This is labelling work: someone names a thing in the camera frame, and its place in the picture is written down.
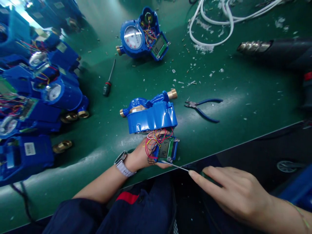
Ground person's left thumb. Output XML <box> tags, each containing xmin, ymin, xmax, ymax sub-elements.
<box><xmin>153</xmin><ymin>129</ymin><xmax>169</xmax><ymax>141</ymax></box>

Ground closed blue water meter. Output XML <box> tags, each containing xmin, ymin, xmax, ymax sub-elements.
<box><xmin>119</xmin><ymin>88</ymin><xmax>179</xmax><ymax>135</ymax></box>

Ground black caster wheel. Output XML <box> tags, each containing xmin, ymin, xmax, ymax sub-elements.
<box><xmin>276</xmin><ymin>160</ymin><xmax>306</xmax><ymax>174</ymax></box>

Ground blue-handled cutting pliers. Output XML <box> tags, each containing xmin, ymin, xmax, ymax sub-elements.
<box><xmin>184</xmin><ymin>98</ymin><xmax>224</xmax><ymax>123</ymax></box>

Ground person's right hand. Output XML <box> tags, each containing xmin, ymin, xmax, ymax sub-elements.
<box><xmin>188</xmin><ymin>166</ymin><xmax>277</xmax><ymax>222</ymax></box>

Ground scattered white plastic scraps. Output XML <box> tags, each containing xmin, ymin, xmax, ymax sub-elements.
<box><xmin>170</xmin><ymin>17</ymin><xmax>289</xmax><ymax>122</ymax></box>

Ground black cable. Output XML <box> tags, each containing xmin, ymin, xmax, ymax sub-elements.
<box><xmin>9</xmin><ymin>182</ymin><xmax>38</xmax><ymax>226</ymax></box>

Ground person's body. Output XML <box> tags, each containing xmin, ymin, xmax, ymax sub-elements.
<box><xmin>43</xmin><ymin>160</ymin><xmax>221</xmax><ymax>234</ymax></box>

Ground green display circuit board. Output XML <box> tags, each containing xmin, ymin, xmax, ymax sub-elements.
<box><xmin>147</xmin><ymin>137</ymin><xmax>180</xmax><ymax>164</ymax></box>

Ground white cable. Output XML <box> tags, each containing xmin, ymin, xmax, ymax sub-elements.
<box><xmin>188</xmin><ymin>0</ymin><xmax>284</xmax><ymax>47</ymax></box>

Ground open blue water meter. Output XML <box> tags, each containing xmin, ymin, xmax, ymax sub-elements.
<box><xmin>115</xmin><ymin>6</ymin><xmax>170</xmax><ymax>62</ymax></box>

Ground green-handled screwdriver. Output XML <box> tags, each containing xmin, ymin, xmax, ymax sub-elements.
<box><xmin>167</xmin><ymin>160</ymin><xmax>224</xmax><ymax>189</ymax></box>

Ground person's right thumb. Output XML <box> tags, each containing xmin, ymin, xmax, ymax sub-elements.
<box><xmin>188</xmin><ymin>170</ymin><xmax>221</xmax><ymax>203</ymax></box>

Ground pile of blue meter housings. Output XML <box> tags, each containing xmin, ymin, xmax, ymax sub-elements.
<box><xmin>0</xmin><ymin>0</ymin><xmax>90</xmax><ymax>187</ymax></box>

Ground person's left hand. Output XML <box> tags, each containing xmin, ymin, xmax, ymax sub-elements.
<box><xmin>129</xmin><ymin>129</ymin><xmax>172</xmax><ymax>172</ymax></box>

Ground black heat gun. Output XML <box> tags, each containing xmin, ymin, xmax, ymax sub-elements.
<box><xmin>236</xmin><ymin>36</ymin><xmax>312</xmax><ymax>111</ymax></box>

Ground person's right index finger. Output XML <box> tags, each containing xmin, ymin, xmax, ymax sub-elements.
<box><xmin>202</xmin><ymin>166</ymin><xmax>244</xmax><ymax>178</ymax></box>

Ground black-handled screwdriver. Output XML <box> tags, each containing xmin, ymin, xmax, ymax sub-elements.
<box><xmin>102</xmin><ymin>58</ymin><xmax>116</xmax><ymax>98</ymax></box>

